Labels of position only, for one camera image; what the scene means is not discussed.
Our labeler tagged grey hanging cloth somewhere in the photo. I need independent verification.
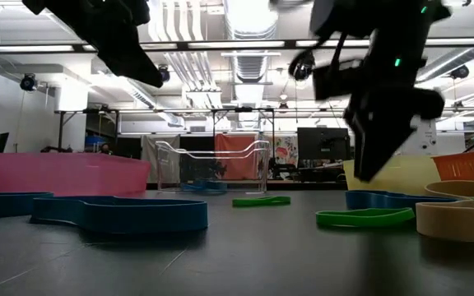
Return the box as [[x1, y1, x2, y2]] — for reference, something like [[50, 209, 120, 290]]
[[141, 134, 181, 185]]

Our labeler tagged large wide beige rubber band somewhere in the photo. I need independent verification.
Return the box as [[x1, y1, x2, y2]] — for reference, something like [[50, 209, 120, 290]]
[[416, 187, 474, 243]]

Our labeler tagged pale yellow plastic basket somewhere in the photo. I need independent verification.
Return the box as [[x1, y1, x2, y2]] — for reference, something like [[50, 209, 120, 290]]
[[342, 154, 444, 196]]

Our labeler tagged pink plastic basket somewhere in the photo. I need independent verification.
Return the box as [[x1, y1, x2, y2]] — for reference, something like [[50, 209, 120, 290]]
[[0, 151, 152, 197]]

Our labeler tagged floral hanging cloth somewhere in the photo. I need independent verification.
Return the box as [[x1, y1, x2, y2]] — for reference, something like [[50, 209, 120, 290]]
[[273, 136, 300, 166]]

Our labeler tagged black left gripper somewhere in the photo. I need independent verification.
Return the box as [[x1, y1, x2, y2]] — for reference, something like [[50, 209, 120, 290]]
[[21, 0, 165, 89]]

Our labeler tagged large wide blue rubber band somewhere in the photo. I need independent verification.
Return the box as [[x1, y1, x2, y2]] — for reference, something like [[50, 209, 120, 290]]
[[30, 195, 209, 234]]

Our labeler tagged white column unit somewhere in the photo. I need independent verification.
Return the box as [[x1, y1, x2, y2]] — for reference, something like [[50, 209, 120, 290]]
[[401, 117, 438, 156]]

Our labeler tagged orange plastic basket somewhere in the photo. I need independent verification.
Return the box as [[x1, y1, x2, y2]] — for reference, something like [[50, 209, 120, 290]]
[[430, 148, 474, 184]]

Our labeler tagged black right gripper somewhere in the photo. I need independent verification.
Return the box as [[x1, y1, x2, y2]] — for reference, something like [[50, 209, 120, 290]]
[[343, 39, 446, 182]]

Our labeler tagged clear plastic basket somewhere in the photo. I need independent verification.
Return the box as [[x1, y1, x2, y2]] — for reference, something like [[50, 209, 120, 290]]
[[154, 139, 272, 194]]

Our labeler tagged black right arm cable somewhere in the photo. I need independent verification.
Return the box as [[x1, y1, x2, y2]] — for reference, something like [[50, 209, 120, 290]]
[[288, 31, 349, 81]]

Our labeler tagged black hanging overhead camera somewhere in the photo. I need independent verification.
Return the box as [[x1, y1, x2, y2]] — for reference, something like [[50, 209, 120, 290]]
[[293, 50, 317, 82]]

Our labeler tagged small blue rubber band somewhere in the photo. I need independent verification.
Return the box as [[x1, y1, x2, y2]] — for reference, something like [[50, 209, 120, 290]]
[[180, 179, 229, 193]]

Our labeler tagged blue bin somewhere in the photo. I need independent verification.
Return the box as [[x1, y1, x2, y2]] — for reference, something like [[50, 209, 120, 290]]
[[83, 135, 109, 154]]

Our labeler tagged black computer monitor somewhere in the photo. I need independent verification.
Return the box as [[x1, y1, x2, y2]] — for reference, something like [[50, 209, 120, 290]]
[[296, 127, 351, 161]]

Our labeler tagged black ceiling dome camera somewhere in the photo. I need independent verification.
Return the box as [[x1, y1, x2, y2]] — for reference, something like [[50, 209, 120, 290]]
[[19, 72, 39, 92], [157, 64, 172, 83], [449, 64, 471, 81]]

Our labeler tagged orange hanging cloth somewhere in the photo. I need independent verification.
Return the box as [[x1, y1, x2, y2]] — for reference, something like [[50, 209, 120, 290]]
[[214, 133, 259, 181]]

